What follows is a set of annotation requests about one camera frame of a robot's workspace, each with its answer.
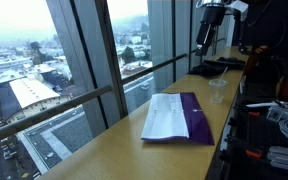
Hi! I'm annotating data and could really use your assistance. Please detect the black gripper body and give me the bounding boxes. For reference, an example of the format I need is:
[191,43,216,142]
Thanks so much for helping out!
[199,5,228,34]

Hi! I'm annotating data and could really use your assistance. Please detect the black cloth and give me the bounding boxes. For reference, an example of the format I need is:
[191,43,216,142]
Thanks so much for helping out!
[187,56,247,79]

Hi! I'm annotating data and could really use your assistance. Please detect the clear drinking straw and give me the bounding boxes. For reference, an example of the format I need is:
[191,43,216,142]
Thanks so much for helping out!
[219,66,229,83]

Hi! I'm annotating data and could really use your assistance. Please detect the clear plastic cup with lid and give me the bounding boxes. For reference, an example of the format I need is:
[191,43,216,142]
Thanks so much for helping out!
[208,78,229,105]

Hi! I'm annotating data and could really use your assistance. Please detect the white paper sheet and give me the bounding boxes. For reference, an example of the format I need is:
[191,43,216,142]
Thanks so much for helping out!
[140,92,191,141]

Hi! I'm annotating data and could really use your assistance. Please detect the grey metal handrail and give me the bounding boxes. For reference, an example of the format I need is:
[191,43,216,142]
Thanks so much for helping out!
[0,48,200,148]

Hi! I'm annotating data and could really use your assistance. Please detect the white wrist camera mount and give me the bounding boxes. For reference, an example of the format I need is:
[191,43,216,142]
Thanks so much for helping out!
[227,0,250,22]

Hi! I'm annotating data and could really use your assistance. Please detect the black clamp with orange handle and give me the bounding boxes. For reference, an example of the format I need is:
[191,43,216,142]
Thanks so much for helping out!
[223,134,264,160]
[240,105,262,118]

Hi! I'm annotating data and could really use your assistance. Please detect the long aluminium extrusion rail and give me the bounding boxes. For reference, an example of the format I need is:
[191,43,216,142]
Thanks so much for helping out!
[266,145,288,174]

